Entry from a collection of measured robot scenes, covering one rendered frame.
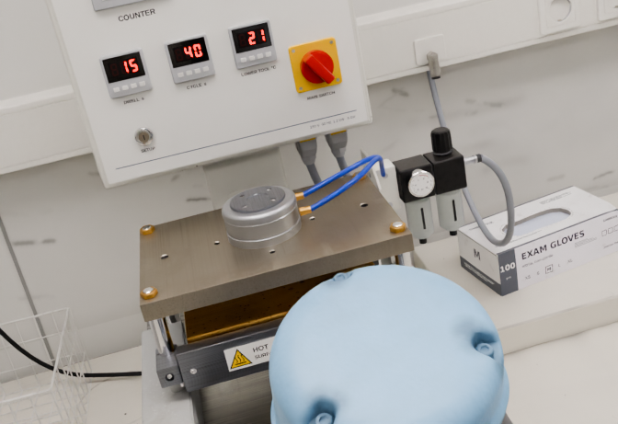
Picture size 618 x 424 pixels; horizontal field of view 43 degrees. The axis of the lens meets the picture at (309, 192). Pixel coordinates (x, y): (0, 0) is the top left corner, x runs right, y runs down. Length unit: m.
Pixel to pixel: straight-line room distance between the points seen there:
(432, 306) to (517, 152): 1.20
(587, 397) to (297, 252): 0.50
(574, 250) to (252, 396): 0.61
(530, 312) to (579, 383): 0.13
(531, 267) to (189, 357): 0.64
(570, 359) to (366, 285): 0.95
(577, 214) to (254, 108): 0.60
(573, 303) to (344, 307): 0.99
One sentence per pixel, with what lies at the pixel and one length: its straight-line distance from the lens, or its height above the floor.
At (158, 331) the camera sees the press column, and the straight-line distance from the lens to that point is 0.79.
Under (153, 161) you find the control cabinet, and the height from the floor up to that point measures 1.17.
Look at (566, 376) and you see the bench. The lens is 1.17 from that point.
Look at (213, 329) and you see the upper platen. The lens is 0.79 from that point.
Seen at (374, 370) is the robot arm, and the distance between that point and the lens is 0.24.
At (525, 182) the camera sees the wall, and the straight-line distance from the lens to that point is 1.48.
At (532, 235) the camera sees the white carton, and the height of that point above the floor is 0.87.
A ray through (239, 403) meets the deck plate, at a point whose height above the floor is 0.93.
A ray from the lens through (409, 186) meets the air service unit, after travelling 0.98.
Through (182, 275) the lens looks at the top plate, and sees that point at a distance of 0.80.
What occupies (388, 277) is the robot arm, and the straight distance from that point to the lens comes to 0.26.
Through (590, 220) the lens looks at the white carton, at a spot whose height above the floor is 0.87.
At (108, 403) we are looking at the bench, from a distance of 1.31.
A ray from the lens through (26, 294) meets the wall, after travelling 1.41.
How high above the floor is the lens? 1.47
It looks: 23 degrees down
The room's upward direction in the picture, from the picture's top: 12 degrees counter-clockwise
